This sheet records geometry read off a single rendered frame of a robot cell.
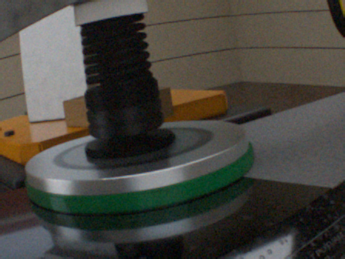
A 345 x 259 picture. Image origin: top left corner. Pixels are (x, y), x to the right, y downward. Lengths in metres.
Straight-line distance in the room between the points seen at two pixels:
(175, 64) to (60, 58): 6.36
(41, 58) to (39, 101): 0.10
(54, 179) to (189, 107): 0.71
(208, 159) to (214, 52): 7.47
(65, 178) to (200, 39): 7.33
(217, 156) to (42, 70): 0.80
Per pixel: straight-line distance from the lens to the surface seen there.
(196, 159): 0.44
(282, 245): 0.35
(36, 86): 1.23
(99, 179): 0.43
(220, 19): 8.00
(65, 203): 0.45
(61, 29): 1.17
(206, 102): 1.16
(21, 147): 1.00
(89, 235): 0.39
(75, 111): 1.05
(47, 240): 0.39
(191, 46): 7.66
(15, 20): 0.37
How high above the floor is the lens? 0.94
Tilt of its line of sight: 10 degrees down
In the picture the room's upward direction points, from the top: 9 degrees counter-clockwise
